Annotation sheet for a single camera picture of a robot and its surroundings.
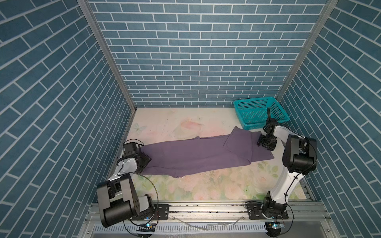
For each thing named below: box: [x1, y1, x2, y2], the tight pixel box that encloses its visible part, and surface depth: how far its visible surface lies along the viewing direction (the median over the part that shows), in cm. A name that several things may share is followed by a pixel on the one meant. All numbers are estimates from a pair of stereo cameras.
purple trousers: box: [139, 126, 275, 179], surface depth 97 cm
